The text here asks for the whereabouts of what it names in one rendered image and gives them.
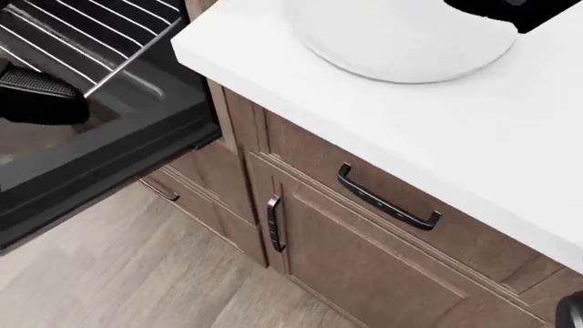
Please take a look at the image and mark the brown wooden base cabinet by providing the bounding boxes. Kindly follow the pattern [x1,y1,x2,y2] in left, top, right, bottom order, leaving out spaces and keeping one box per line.
[136,77,583,328]

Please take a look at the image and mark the brown wooden cabinet drawer front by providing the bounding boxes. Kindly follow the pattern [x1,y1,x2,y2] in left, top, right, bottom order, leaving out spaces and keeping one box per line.
[262,111,567,295]

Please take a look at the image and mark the black oven door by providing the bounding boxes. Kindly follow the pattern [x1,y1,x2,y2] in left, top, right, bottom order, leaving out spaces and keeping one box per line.
[0,50,224,254]

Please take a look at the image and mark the brown wooden oven drawer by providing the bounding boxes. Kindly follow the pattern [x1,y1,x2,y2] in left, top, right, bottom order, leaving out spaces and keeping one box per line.
[136,138,268,268]

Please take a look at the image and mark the brown wooden cabinet door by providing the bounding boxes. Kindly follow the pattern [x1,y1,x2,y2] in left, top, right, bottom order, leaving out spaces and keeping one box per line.
[248,151,547,328]

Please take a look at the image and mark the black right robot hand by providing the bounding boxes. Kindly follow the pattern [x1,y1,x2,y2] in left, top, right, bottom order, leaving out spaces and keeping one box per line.
[443,0,521,35]

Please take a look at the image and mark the chrome wire oven rack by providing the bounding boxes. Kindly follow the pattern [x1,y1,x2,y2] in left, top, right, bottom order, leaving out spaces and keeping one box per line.
[0,0,186,99]

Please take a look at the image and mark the black oven body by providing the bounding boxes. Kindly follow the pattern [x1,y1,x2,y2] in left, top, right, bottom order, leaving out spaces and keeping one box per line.
[0,0,192,90]

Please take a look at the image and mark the black cabinet door handle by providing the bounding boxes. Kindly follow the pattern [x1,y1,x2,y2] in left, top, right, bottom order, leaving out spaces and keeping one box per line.
[266,193,288,254]

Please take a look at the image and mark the black drawer pull handle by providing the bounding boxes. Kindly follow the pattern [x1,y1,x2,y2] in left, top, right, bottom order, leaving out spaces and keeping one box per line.
[336,161,443,232]

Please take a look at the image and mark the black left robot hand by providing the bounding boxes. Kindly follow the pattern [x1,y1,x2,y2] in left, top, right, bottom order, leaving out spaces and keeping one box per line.
[0,66,91,126]

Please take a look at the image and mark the white round plate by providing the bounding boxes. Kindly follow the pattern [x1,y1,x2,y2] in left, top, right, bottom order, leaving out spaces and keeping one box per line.
[287,0,519,85]

